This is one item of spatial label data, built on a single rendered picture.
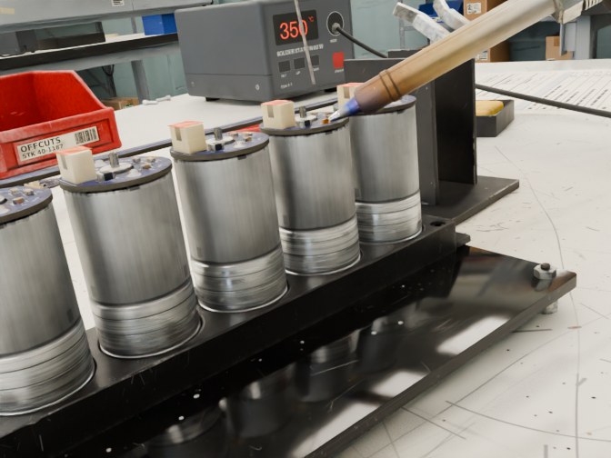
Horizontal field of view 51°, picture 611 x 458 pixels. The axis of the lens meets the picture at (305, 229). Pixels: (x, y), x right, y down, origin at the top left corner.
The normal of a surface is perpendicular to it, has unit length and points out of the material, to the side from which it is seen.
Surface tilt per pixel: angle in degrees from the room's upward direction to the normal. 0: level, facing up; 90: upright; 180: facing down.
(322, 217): 90
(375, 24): 90
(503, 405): 0
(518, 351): 0
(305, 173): 90
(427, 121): 90
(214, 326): 0
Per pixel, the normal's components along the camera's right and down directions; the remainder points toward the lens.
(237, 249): 0.22, 0.31
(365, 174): -0.37, 0.35
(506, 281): -0.11, -0.94
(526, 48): -0.60, 0.33
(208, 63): -0.75, 0.30
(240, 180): 0.47, 0.25
